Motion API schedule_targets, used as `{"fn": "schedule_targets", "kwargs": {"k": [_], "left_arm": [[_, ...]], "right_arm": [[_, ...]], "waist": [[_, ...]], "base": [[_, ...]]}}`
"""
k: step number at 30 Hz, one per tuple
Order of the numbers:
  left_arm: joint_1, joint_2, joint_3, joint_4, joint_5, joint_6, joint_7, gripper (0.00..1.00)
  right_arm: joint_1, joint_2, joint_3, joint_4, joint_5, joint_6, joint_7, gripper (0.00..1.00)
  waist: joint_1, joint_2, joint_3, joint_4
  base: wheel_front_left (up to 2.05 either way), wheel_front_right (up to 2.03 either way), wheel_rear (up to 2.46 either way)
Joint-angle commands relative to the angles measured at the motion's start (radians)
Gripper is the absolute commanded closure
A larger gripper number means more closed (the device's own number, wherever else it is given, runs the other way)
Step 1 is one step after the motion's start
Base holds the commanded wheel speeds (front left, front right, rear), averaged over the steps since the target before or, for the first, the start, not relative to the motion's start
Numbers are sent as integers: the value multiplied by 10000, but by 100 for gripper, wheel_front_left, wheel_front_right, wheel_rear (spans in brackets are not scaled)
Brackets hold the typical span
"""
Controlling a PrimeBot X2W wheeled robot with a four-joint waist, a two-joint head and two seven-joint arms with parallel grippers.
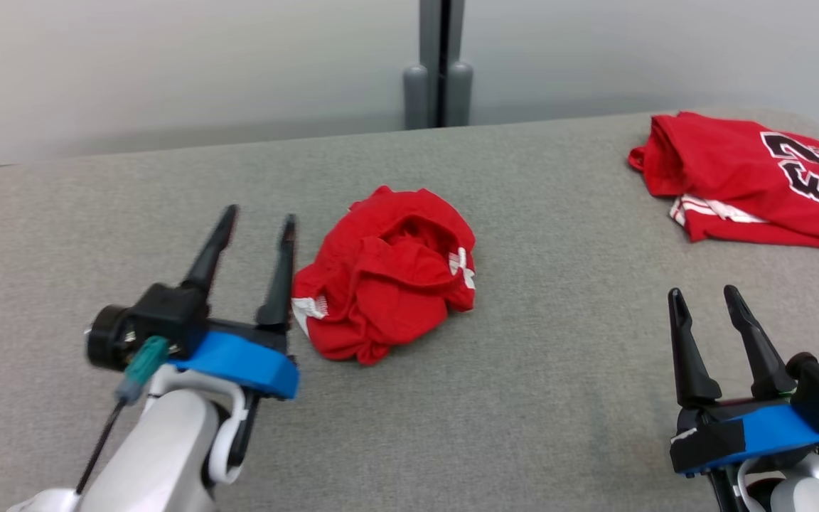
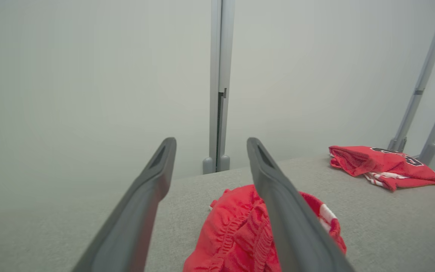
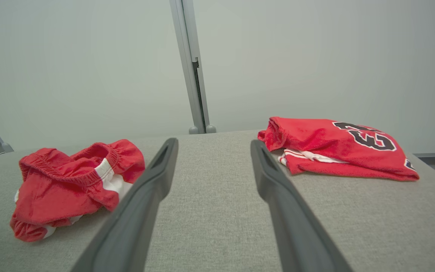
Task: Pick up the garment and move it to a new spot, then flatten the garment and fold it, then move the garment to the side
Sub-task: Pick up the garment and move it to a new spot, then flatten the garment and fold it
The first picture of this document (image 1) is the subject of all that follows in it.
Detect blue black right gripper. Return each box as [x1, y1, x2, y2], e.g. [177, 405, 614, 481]
[668, 284, 819, 477]

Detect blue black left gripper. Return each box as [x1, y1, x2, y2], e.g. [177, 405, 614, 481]
[168, 204, 301, 400]

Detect red shorts with white trim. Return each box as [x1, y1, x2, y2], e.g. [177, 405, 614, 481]
[291, 186, 478, 366]

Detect red jersey with white sleeves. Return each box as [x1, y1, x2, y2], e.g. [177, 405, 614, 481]
[628, 111, 819, 251]

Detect black round left gripper motor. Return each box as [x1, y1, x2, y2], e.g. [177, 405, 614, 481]
[85, 305, 134, 372]

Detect black left cable, green plug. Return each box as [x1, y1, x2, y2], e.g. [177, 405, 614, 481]
[74, 336, 170, 496]

